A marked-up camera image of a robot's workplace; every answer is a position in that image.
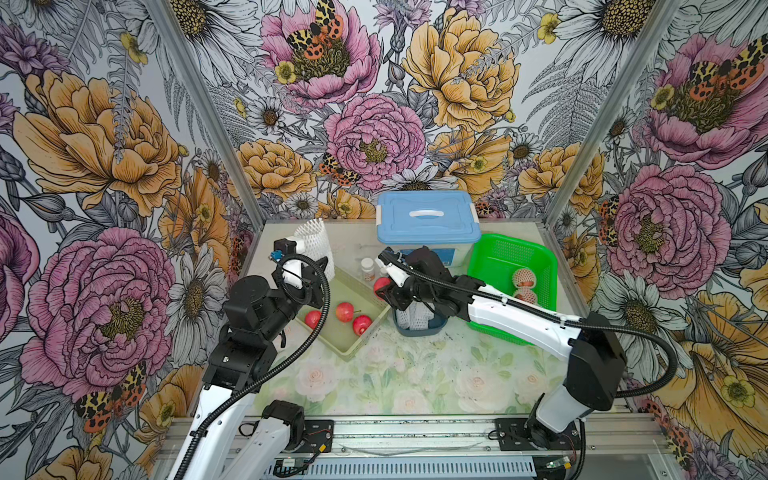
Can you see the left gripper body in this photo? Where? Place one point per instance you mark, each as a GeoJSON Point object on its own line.
{"type": "Point", "coordinates": [294, 297]}

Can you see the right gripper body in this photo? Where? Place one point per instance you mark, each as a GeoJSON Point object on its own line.
{"type": "Point", "coordinates": [411, 291]}

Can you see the white foam net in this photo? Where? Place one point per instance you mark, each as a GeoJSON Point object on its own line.
{"type": "Point", "coordinates": [313, 241]}
{"type": "Point", "coordinates": [416, 317]}

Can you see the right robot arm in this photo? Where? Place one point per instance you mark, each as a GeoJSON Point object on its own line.
{"type": "Point", "coordinates": [592, 353]}

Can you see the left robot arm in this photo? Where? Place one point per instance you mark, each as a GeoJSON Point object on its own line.
{"type": "Point", "coordinates": [257, 311]}

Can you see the dark teal plastic tray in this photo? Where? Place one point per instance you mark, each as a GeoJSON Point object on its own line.
{"type": "Point", "coordinates": [436, 325]}

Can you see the white pill bottle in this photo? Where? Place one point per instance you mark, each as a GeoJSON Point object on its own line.
{"type": "Point", "coordinates": [368, 269]}

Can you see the blue lidded storage box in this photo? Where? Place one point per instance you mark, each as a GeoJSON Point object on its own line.
{"type": "Point", "coordinates": [445, 221]}

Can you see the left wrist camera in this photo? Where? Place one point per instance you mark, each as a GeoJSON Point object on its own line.
{"type": "Point", "coordinates": [288, 269]}

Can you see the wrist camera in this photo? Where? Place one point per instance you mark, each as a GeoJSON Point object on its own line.
{"type": "Point", "coordinates": [395, 267]}
{"type": "Point", "coordinates": [288, 269]}

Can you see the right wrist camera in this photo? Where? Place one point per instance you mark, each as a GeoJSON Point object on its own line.
{"type": "Point", "coordinates": [395, 267]}

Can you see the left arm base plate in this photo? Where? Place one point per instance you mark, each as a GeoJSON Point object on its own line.
{"type": "Point", "coordinates": [307, 436]}

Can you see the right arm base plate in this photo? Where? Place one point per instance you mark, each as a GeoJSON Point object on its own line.
{"type": "Point", "coordinates": [515, 434]}

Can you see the aluminium front rail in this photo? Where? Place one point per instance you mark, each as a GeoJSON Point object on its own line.
{"type": "Point", "coordinates": [614, 445]}

